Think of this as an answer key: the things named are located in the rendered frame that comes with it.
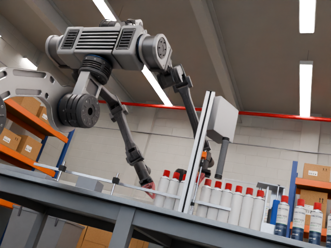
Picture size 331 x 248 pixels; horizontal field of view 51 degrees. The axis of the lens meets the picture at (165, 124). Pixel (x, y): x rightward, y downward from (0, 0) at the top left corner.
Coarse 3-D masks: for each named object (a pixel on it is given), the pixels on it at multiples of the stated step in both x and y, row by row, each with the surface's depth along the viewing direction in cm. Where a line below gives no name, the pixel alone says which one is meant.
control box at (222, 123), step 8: (216, 96) 175; (216, 104) 173; (224, 104) 175; (216, 112) 170; (224, 112) 174; (232, 112) 179; (216, 120) 169; (224, 120) 173; (232, 120) 179; (208, 128) 169; (216, 128) 168; (224, 128) 173; (232, 128) 178; (208, 136) 177; (216, 136) 174; (224, 136) 172; (232, 136) 177
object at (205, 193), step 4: (208, 180) 174; (204, 184) 174; (208, 184) 173; (204, 188) 172; (208, 188) 172; (200, 192) 173; (204, 192) 171; (208, 192) 171; (200, 196) 171; (204, 196) 170; (208, 196) 171; (200, 200) 170; (204, 200) 169; (208, 200) 170; (200, 204) 169; (200, 208) 168; (204, 208) 168; (196, 212) 169; (200, 212) 167; (204, 212) 168; (200, 216) 166; (204, 216) 167
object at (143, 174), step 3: (141, 171) 179; (144, 171) 179; (147, 171) 181; (138, 174) 180; (141, 174) 179; (144, 174) 178; (147, 174) 179; (138, 177) 180; (141, 177) 178; (144, 177) 178; (147, 177) 175; (150, 177) 175; (141, 180) 175; (144, 180) 176; (141, 183) 175
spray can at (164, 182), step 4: (164, 172) 179; (168, 172) 179; (164, 176) 178; (168, 176) 179; (160, 180) 178; (164, 180) 176; (168, 180) 177; (160, 184) 176; (164, 184) 176; (168, 184) 178; (160, 188) 175; (164, 188) 175; (156, 196) 174; (160, 196) 173; (164, 196) 174; (156, 200) 173; (160, 200) 173; (164, 200) 174; (156, 204) 172; (160, 204) 172
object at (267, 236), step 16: (16, 176) 140; (32, 176) 139; (80, 192) 134; (96, 192) 133; (64, 208) 238; (144, 208) 128; (160, 208) 127; (208, 224) 122; (224, 224) 121; (272, 240) 117; (288, 240) 116
